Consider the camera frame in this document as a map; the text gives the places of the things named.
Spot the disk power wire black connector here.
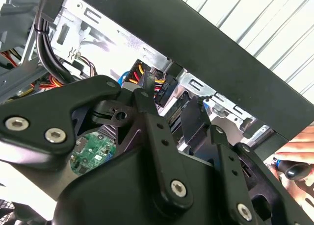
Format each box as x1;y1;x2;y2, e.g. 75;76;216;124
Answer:
129;59;178;108

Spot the person's hand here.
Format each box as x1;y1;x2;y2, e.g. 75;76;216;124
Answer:
266;133;314;211

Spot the hard disk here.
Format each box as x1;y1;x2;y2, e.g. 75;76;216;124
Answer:
70;92;214;176

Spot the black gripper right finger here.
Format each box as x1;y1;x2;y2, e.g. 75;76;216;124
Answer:
181;96;307;225

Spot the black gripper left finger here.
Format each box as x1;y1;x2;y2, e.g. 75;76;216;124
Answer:
0;70;195;211

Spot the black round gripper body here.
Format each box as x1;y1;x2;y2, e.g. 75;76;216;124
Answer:
52;146;231;225

